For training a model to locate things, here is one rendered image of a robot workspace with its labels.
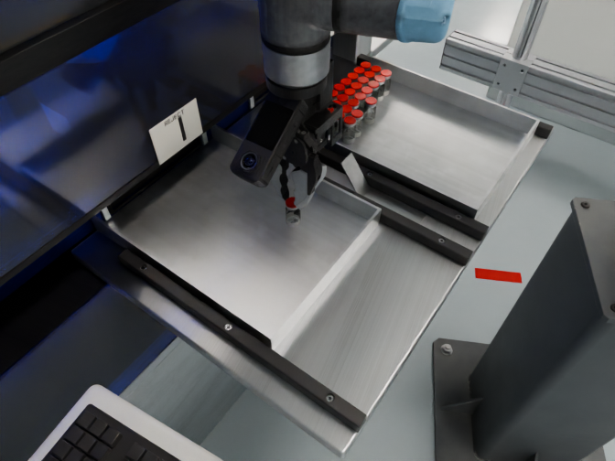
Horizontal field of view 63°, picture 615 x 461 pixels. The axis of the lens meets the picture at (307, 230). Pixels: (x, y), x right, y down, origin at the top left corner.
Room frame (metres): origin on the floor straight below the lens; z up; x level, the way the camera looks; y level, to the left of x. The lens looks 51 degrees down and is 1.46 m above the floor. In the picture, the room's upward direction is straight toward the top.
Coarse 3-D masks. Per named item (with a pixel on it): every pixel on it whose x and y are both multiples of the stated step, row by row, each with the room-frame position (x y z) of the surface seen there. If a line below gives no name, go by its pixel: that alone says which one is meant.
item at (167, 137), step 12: (180, 108) 0.55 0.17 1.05; (192, 108) 0.56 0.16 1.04; (168, 120) 0.53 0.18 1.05; (192, 120) 0.56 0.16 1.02; (156, 132) 0.51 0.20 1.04; (168, 132) 0.52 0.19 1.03; (180, 132) 0.54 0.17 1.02; (192, 132) 0.56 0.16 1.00; (156, 144) 0.51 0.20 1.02; (168, 144) 0.52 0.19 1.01; (180, 144) 0.54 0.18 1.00; (156, 156) 0.50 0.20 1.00; (168, 156) 0.52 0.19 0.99
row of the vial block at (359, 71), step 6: (366, 66) 0.84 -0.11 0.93; (354, 72) 0.82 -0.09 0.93; (360, 72) 0.82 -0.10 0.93; (348, 78) 0.81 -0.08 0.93; (354, 78) 0.80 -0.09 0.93; (336, 84) 0.78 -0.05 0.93; (342, 84) 0.78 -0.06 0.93; (348, 84) 0.78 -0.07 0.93; (336, 90) 0.77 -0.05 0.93; (342, 90) 0.77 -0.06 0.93; (336, 96) 0.75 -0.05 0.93
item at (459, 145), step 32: (384, 64) 0.87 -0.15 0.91; (384, 96) 0.81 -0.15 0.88; (416, 96) 0.81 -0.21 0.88; (448, 96) 0.79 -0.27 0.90; (384, 128) 0.71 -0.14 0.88; (416, 128) 0.71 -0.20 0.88; (448, 128) 0.71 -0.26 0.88; (480, 128) 0.71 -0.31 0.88; (512, 128) 0.71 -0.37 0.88; (384, 160) 0.63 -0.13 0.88; (416, 160) 0.63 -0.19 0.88; (448, 160) 0.63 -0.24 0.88; (480, 160) 0.63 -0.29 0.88; (512, 160) 0.60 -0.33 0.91; (448, 192) 0.55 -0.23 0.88; (480, 192) 0.55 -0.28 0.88
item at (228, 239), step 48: (240, 144) 0.65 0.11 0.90; (144, 192) 0.55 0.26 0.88; (192, 192) 0.55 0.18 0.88; (240, 192) 0.55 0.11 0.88; (336, 192) 0.53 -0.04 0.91; (144, 240) 0.46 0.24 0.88; (192, 240) 0.46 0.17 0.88; (240, 240) 0.46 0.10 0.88; (288, 240) 0.46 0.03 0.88; (336, 240) 0.46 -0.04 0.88; (192, 288) 0.36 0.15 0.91; (240, 288) 0.37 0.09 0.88; (288, 288) 0.37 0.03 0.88
